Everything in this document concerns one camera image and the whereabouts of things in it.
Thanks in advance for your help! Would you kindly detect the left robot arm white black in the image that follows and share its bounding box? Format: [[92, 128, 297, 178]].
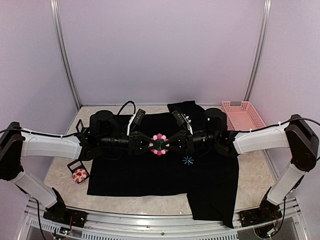
[[0, 110, 159, 228]]

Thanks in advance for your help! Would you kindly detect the left aluminium frame post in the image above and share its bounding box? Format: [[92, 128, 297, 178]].
[[50, 0, 82, 111]]

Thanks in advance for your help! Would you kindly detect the right aluminium frame post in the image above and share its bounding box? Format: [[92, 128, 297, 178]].
[[242, 0, 272, 102]]

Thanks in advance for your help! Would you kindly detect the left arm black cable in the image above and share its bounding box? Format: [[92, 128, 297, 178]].
[[0, 100, 137, 140]]

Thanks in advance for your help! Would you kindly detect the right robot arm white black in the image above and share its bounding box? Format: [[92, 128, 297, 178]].
[[164, 106, 320, 227]]

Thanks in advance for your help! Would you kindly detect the aluminium frame post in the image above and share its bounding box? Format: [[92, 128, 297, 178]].
[[242, 0, 272, 102], [50, 0, 82, 111]]

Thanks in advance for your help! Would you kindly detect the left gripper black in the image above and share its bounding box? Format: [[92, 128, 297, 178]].
[[98, 130, 160, 155]]

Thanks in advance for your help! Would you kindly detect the front aluminium rail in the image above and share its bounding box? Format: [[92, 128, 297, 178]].
[[14, 197, 307, 240]]

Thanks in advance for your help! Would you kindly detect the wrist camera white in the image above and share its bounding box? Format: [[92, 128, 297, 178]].
[[126, 108, 146, 136], [169, 106, 194, 135]]

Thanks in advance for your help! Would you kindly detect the pink plastic basket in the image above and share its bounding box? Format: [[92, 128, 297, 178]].
[[221, 101, 266, 131]]

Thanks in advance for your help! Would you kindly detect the black t-shirt blue logo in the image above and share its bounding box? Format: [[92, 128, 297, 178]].
[[87, 100, 239, 229]]

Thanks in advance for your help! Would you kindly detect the flower brooch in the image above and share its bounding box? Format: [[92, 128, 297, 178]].
[[72, 168, 88, 183], [149, 133, 170, 156]]

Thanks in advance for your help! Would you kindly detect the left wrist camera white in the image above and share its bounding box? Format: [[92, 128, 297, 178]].
[[126, 108, 146, 136]]

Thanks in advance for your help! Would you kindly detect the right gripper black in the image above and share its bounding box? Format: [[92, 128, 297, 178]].
[[161, 129, 219, 155]]

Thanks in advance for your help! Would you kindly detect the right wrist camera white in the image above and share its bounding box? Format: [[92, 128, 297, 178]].
[[169, 106, 194, 135]]

